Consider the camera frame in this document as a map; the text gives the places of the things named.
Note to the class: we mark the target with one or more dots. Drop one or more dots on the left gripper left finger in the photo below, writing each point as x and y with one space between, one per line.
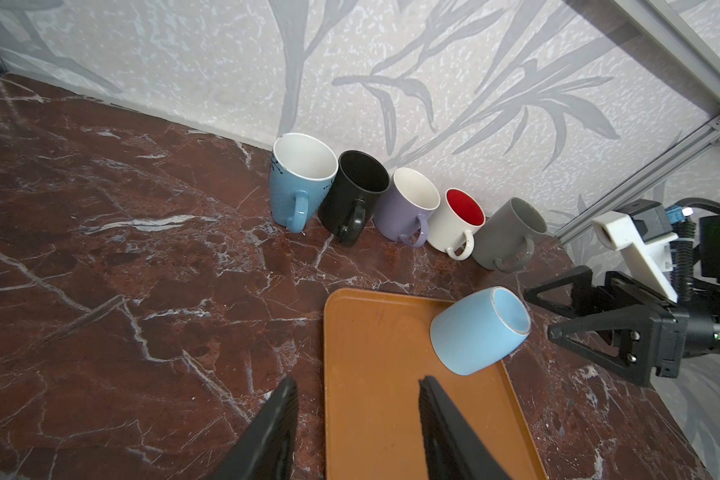
265 449

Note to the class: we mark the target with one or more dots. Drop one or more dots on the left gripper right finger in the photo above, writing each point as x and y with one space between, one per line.
452 449

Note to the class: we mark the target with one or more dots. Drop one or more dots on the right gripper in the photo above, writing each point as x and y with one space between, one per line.
638 335

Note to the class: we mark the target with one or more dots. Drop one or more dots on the light blue mug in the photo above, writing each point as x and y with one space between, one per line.
479 330

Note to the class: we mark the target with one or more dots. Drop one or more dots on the grey mug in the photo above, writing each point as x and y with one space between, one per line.
507 240

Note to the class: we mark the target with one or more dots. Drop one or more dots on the white mug red inside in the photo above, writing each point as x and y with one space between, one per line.
454 223

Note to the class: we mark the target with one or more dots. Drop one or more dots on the lilac mug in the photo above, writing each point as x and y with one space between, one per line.
403 212

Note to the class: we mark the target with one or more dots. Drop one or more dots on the black mug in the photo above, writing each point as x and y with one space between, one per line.
351 201

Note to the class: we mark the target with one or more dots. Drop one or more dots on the blue dotted floral mug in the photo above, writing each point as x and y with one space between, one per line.
302 171

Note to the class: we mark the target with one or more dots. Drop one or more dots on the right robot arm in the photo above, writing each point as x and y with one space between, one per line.
696 276

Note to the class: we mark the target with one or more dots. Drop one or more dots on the orange rectangular tray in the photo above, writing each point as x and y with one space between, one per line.
376 351

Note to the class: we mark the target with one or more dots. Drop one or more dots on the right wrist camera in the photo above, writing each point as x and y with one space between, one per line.
641 231

